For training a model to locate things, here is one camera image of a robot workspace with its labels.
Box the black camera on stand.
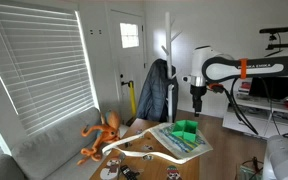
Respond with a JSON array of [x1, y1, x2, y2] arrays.
[[259, 26, 288, 58]]

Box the green bowl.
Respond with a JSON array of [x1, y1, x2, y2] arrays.
[[170, 119, 199, 143]]

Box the black cable bundle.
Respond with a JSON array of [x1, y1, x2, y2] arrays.
[[224, 77, 260, 136]]

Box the grey sofa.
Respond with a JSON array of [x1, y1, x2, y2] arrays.
[[0, 106, 130, 180]]

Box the white coat rack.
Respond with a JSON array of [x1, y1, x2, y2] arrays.
[[160, 11, 183, 124]]

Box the yellow pole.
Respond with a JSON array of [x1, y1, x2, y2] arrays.
[[121, 79, 138, 127]]

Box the green circuit board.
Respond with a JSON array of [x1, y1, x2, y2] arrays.
[[238, 163, 263, 180]]

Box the orange octopus plush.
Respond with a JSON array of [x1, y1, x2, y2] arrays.
[[76, 109, 122, 167]]

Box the white door with window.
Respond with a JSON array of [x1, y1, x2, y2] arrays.
[[108, 9, 148, 124]]

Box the white shelf unit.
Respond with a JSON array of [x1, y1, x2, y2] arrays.
[[222, 93, 288, 139]]

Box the large white window blinds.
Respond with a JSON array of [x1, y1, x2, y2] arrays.
[[0, 1, 97, 136]]

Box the black monitor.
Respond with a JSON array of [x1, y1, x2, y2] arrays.
[[249, 76, 288, 100]]

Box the black remote control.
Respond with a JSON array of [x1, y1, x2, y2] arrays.
[[118, 164, 141, 180]]

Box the stack of books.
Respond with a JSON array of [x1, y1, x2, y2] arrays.
[[237, 81, 252, 96]]

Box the dark puffer jacket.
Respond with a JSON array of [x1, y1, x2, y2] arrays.
[[136, 58, 179, 123]]

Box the snowman sticker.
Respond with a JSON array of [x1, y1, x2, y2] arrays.
[[99, 156, 122, 180]]

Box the orange strap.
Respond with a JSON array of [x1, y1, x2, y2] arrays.
[[239, 58, 248, 80]]

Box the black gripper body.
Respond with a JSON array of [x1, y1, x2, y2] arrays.
[[189, 84, 208, 110]]

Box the panda christmas cutout toy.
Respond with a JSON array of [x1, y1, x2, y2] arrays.
[[165, 165, 182, 180]]

